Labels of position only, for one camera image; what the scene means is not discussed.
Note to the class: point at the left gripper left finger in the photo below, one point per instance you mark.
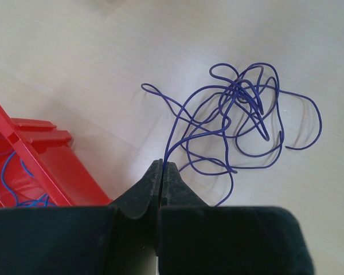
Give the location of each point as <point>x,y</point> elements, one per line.
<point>118,238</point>

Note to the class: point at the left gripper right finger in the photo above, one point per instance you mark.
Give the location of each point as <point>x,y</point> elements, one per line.
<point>195,238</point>

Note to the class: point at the red plastic bin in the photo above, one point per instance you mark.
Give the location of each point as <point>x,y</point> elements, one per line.
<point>37,165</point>

